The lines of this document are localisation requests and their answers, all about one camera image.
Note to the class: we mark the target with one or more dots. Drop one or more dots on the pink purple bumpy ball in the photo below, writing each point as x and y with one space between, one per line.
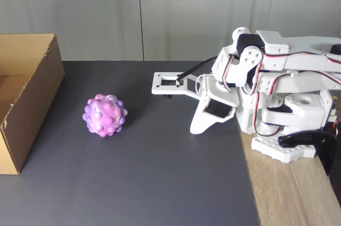
105 115

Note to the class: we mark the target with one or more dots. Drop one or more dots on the brown cardboard box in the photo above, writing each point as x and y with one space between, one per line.
40 82

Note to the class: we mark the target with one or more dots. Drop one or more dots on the dark grey table mat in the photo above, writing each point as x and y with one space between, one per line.
133 172

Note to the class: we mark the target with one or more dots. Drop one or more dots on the black table clamp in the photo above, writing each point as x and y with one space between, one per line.
323 143

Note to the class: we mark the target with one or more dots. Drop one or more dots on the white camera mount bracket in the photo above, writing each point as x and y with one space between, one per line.
160 87

